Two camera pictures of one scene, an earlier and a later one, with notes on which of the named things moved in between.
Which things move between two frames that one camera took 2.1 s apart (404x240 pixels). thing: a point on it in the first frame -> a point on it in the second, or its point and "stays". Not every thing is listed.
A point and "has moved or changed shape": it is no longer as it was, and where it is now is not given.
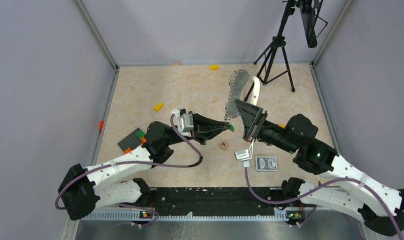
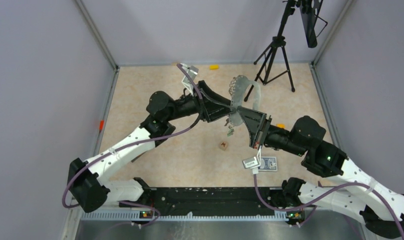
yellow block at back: x=215 y=67 stays
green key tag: x=232 y=127 has moved or changed shape
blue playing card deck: x=266 y=163 stays
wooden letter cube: x=223 y=146 stays
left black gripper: x=202 y=131 -> x=210 y=111
